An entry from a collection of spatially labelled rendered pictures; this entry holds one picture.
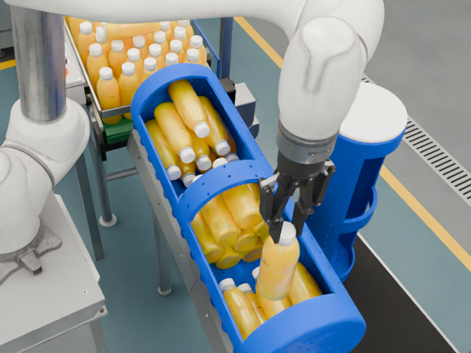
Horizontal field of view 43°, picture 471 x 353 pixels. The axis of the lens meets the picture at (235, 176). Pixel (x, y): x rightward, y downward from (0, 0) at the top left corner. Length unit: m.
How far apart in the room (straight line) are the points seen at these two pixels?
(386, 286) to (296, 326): 1.43
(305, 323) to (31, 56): 0.76
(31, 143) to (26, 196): 0.13
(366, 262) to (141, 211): 1.08
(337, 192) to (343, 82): 1.29
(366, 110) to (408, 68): 1.98
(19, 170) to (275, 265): 0.60
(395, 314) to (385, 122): 0.94
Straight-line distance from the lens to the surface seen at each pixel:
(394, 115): 1.98
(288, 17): 0.92
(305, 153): 0.86
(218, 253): 1.51
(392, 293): 2.63
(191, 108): 1.66
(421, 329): 2.58
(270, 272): 1.15
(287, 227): 1.09
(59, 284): 1.48
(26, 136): 1.43
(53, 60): 1.29
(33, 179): 1.41
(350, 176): 1.98
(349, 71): 0.78
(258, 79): 3.62
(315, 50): 0.76
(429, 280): 2.90
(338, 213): 2.13
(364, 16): 0.90
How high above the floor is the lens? 2.32
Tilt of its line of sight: 49 degrees down
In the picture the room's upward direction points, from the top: 5 degrees clockwise
